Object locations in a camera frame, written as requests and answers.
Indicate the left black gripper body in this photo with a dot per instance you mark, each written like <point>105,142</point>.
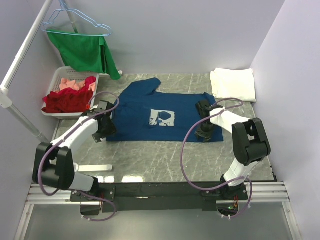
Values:
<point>109,130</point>

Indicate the pink garment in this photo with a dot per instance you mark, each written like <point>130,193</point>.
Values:
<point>74,85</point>

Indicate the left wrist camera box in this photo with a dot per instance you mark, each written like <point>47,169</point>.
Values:
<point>96,106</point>

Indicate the white clothes rack pole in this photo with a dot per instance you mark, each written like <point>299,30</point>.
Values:
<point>33,77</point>

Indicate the white rack foot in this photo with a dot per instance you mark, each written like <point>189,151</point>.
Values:
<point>92,168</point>

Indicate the magenta garment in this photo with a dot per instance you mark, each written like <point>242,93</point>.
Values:
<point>90,81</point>

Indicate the light blue wire hanger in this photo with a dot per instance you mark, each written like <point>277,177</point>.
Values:
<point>49,26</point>

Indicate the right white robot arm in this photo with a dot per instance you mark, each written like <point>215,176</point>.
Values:
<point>250,146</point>

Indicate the folded white t shirt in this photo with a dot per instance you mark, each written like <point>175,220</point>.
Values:
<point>239,84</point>

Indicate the white plastic laundry basket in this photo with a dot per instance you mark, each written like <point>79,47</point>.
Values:
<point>71,74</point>

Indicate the blue mickey t shirt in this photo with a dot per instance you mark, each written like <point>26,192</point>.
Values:
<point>144,114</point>

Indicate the dark red garment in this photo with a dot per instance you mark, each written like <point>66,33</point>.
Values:
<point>67,101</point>

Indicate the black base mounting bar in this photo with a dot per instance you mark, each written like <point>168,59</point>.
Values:
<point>148,196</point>

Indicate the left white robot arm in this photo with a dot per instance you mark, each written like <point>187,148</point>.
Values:
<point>54,164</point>

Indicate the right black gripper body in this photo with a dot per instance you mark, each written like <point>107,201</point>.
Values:
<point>205,129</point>

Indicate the aluminium rail frame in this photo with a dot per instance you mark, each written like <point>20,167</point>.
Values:
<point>263,192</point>

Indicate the green hanging cloth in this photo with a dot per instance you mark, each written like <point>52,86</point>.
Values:
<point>85,53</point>

